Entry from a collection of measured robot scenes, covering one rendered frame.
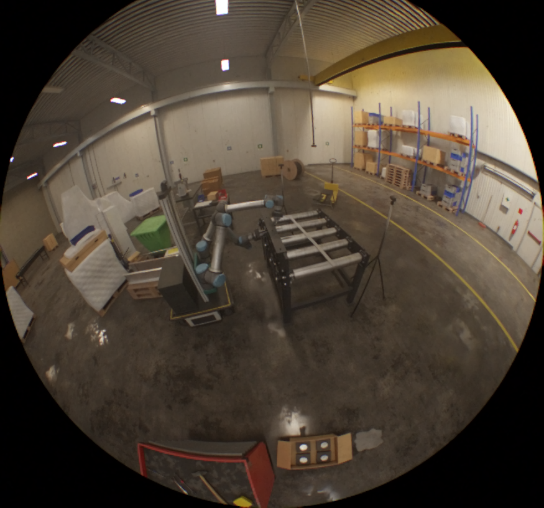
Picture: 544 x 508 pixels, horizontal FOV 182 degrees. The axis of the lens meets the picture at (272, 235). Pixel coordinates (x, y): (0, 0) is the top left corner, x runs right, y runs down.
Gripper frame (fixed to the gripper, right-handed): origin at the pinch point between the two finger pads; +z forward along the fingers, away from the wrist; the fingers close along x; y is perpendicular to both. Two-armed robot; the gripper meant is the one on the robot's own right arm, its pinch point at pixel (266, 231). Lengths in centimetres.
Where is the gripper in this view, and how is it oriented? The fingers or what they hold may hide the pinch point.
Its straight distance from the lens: 198.9
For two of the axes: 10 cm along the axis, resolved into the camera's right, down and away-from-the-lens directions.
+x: -2.3, -7.9, 5.7
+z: 9.4, -3.3, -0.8
